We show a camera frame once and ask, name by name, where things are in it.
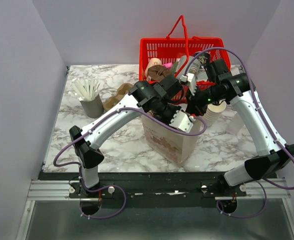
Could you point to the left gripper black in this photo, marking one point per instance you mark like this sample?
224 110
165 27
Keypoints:
174 108

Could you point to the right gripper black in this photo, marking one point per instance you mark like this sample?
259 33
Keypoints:
193 106

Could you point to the stack of white paper cups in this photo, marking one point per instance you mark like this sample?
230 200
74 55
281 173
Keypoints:
213 112

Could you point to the white paper takeout bag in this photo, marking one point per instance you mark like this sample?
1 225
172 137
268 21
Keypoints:
174 147

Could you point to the brown cardboard cup carrier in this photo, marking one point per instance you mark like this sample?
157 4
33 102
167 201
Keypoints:
115 99

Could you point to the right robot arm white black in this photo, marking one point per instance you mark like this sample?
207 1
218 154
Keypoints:
237 90

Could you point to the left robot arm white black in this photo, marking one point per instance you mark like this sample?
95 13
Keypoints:
141 98

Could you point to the grey printed cup in basket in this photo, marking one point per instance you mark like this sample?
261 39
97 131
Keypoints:
183 65

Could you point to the brown fabric scrunchie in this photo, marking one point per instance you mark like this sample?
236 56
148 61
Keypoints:
157 73

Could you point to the black printed cup in basket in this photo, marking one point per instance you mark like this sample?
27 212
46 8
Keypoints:
201 61

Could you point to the pink item in basket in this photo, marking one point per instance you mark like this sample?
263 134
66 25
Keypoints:
168 65

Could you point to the clear plastic water bottle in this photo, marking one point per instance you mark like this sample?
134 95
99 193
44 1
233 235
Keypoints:
235 124

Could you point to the beige cup in basket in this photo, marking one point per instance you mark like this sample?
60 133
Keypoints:
152 62

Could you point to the red plastic shopping basket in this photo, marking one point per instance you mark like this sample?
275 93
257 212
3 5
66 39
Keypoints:
184 53

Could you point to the grey felt straw holder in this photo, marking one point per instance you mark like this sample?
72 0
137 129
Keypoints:
93 108

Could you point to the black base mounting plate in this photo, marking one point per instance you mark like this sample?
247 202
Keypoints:
141 189

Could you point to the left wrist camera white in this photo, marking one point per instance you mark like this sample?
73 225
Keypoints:
181 121

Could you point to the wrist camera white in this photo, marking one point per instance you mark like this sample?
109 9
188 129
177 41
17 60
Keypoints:
181 121
189 80

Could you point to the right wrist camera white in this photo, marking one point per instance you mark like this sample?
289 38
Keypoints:
189 80

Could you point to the aluminium rail frame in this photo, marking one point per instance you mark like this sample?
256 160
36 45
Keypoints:
51 214

